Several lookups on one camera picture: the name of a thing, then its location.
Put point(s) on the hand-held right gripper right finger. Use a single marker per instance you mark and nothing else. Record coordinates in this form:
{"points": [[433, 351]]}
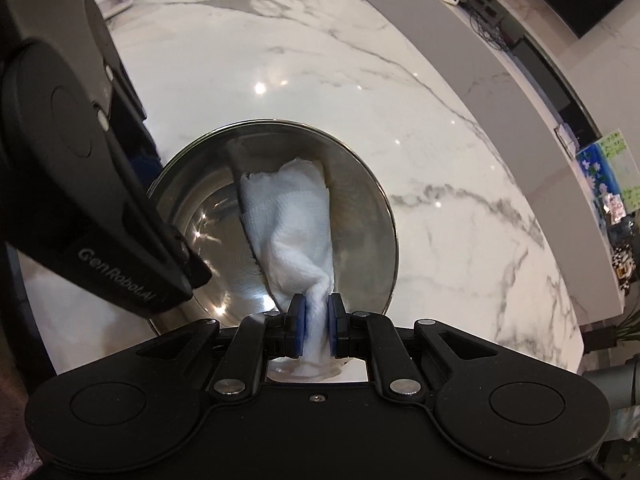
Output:
{"points": [[334, 329]]}

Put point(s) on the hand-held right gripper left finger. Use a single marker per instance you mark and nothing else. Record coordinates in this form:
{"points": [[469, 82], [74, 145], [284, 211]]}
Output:
{"points": [[298, 327]]}

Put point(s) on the colourful flower painting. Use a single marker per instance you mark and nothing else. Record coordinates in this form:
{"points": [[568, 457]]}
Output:
{"points": [[602, 165]]}

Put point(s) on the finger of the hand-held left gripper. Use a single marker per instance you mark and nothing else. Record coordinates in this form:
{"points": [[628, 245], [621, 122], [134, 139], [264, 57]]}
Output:
{"points": [[196, 272], [146, 160]]}

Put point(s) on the blue steel bowl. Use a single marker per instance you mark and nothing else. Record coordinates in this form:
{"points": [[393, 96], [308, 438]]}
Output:
{"points": [[350, 220]]}

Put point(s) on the long grey wall ledge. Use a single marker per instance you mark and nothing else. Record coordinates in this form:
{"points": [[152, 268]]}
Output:
{"points": [[450, 50]]}

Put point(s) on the white cloth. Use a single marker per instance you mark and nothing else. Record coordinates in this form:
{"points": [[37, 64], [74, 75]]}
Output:
{"points": [[295, 220]]}

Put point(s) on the grey chair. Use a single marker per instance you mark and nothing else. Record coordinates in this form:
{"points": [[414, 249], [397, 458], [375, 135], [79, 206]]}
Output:
{"points": [[615, 395]]}

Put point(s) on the black speaker box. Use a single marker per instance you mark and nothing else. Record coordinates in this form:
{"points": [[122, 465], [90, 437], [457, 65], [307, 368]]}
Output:
{"points": [[537, 67]]}

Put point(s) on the plant bunch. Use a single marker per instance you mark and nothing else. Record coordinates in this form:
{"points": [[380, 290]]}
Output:
{"points": [[629, 325]]}

